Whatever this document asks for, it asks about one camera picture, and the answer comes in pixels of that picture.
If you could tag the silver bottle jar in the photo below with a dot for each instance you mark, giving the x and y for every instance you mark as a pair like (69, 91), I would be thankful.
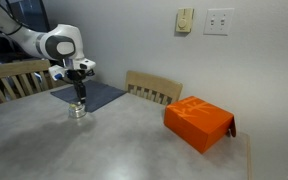
(77, 113)

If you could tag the dark monitor screen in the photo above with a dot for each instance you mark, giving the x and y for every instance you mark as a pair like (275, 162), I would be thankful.
(27, 13)

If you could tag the orange cardboard box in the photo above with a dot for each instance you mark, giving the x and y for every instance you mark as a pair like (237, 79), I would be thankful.
(197, 121)

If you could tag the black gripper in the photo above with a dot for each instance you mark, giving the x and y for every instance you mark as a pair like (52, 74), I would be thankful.
(77, 75)

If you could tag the dark blue cloth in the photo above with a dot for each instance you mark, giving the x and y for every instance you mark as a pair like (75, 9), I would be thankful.
(97, 93)

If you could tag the white light switch plate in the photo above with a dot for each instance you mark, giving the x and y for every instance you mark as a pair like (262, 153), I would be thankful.
(218, 21)

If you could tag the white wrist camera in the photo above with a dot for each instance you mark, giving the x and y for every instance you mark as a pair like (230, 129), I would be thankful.
(56, 72)

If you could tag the light wooden slatted chair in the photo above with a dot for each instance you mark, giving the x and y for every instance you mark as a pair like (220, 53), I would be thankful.
(14, 70)

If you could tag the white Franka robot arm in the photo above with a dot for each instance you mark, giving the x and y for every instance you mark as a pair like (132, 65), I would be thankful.
(60, 36)

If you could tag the wooden chair back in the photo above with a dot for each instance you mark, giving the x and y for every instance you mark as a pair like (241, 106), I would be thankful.
(154, 85)

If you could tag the beige wall thermostat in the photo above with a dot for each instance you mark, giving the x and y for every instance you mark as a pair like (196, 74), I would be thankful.
(184, 20)

